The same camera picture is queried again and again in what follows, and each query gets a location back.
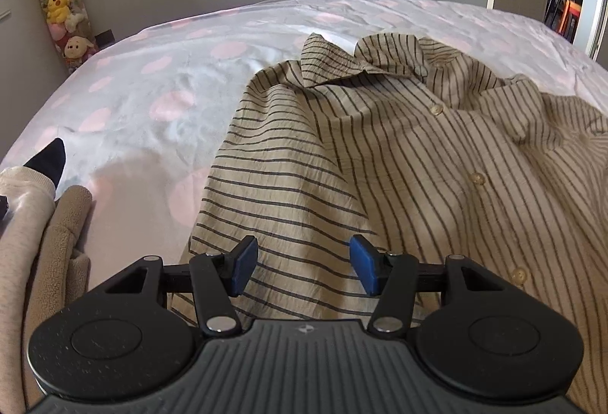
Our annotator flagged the tan fleece garment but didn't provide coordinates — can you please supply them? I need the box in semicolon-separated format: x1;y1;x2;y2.
22;186;92;408

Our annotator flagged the pink dotted bed sheet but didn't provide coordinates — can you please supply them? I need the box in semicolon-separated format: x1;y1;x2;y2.
2;0;607;285

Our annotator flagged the beige striped button shirt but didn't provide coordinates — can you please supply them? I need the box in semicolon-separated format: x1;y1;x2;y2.
182;33;607;413

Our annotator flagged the cream sweater with navy trim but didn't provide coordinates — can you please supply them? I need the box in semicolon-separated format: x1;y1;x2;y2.
1;138;66;413

